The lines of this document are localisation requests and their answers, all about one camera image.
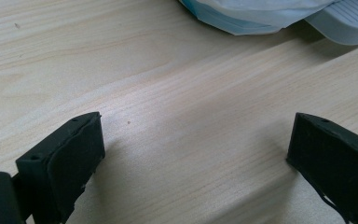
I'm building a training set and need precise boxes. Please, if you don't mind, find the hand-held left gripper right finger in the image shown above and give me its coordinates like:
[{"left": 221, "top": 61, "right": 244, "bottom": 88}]
[{"left": 286, "top": 112, "right": 358, "bottom": 224}]

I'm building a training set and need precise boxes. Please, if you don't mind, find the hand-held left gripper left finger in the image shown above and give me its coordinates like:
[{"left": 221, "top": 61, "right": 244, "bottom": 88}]
[{"left": 12, "top": 111, "right": 106, "bottom": 224}]

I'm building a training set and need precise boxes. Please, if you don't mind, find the grey pedal trash can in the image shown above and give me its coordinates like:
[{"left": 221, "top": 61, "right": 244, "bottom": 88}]
[{"left": 304, "top": 0, "right": 358, "bottom": 47}]

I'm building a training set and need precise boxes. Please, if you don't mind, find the white plastic trash bag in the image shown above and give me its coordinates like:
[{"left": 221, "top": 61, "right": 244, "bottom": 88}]
[{"left": 178, "top": 0, "right": 344, "bottom": 36}]

